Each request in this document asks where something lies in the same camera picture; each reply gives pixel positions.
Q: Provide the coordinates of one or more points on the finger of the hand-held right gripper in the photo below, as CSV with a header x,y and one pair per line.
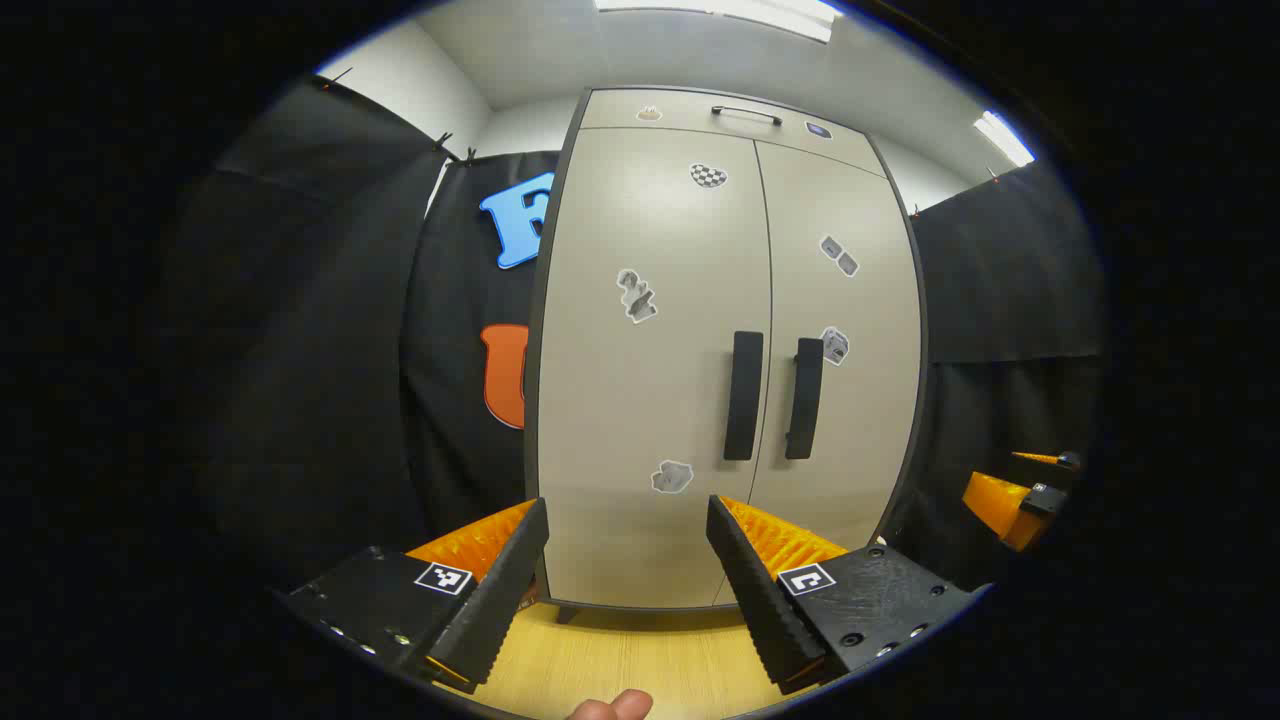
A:
x,y
1045,460
995,505

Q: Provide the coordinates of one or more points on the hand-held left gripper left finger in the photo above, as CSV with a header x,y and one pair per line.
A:
x,y
492,600

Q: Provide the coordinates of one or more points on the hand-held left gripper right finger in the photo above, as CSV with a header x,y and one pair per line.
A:
x,y
762,600

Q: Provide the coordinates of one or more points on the beige cabinet door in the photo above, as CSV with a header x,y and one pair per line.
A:
x,y
640,400
865,420

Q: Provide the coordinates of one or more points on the beige double-door shoe cabinet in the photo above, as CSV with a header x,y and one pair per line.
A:
x,y
532,400

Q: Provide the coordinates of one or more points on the beige cabinet drawer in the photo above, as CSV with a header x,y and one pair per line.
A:
x,y
680,112

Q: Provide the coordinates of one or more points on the black backdrop cloth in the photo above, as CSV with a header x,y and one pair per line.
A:
x,y
1000,270
455,330
300,350

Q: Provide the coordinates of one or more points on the small ceiling light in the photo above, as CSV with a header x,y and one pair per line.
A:
x,y
1003,138

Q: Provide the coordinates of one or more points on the long ceiling light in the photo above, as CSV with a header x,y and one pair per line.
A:
x,y
720,12

